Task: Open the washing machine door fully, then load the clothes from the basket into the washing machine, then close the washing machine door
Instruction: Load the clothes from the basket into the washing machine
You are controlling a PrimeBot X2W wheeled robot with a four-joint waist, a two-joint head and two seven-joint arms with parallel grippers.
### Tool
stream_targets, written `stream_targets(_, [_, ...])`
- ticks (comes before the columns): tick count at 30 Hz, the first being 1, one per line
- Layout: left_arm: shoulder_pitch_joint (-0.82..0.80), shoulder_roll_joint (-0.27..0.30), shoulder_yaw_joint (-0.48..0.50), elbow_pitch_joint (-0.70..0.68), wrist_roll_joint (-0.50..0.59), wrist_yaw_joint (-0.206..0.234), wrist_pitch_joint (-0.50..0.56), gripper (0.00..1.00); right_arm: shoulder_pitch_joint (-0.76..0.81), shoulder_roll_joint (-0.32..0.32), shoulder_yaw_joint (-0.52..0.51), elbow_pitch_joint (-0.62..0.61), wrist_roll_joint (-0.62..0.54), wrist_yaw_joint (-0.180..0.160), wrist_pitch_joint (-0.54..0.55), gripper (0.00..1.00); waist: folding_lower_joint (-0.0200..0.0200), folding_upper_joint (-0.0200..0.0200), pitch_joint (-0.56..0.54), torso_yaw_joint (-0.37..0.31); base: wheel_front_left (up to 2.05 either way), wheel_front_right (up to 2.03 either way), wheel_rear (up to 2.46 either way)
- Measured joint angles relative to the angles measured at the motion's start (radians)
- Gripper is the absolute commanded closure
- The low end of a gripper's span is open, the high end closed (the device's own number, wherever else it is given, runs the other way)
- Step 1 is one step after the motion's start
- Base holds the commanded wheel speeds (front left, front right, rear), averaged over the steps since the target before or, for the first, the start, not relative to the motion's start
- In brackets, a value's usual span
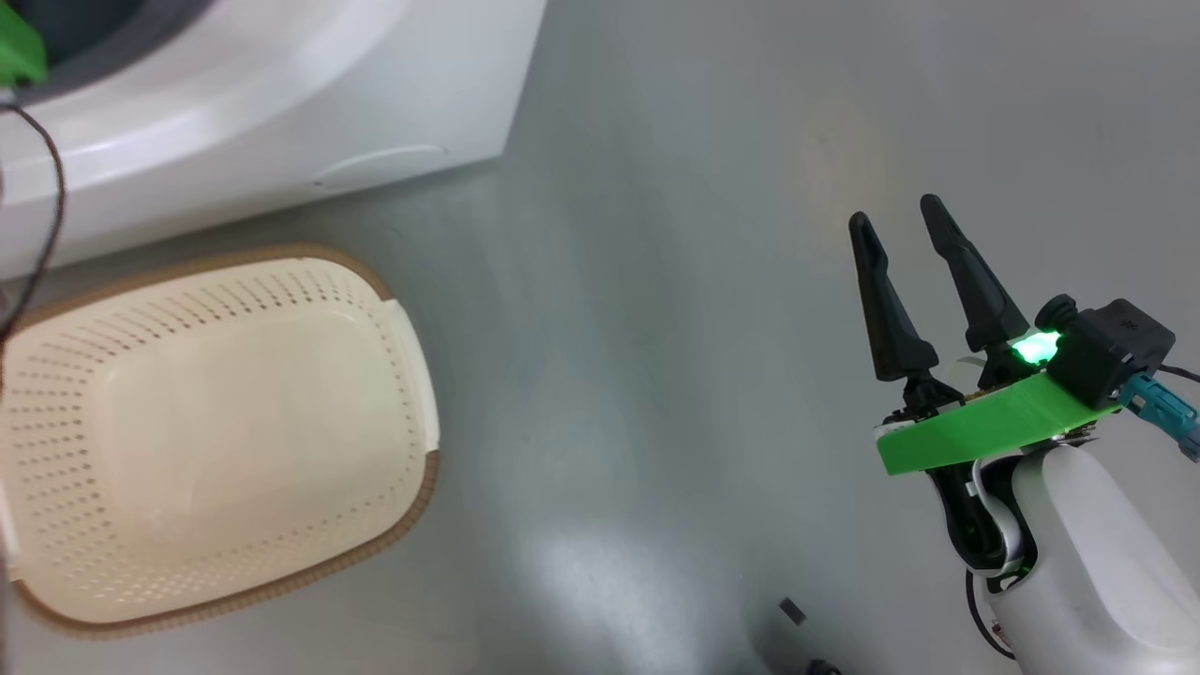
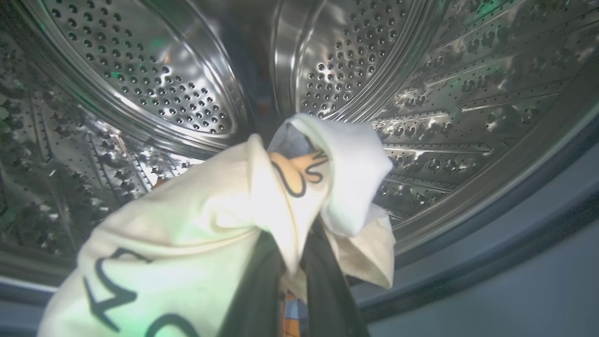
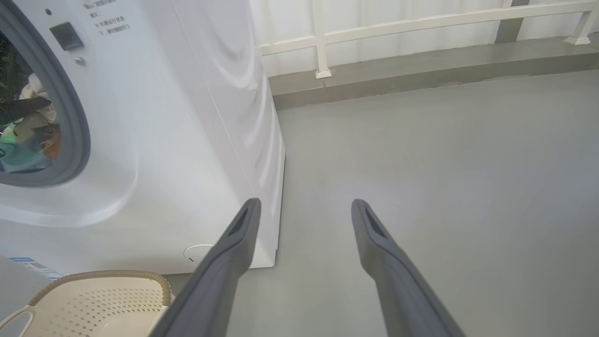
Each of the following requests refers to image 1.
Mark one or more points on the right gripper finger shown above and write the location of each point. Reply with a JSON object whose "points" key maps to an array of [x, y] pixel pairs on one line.
{"points": [[980, 291], [891, 319]]}

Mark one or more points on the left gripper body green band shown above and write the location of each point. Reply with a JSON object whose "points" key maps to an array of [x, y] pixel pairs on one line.
{"points": [[19, 56]]}

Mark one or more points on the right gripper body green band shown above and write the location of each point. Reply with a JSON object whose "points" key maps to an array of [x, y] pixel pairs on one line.
{"points": [[994, 427]]}

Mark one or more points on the white front-load washing machine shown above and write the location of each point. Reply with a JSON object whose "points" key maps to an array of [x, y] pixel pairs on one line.
{"points": [[281, 94]]}

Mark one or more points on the cream perforated laundry basket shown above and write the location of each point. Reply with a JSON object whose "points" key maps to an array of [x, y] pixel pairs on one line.
{"points": [[216, 422]]}

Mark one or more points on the small black floor object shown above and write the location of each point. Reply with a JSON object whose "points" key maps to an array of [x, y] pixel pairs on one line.
{"points": [[792, 611]]}

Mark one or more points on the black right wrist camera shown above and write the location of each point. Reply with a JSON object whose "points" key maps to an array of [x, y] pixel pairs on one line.
{"points": [[1111, 347]]}

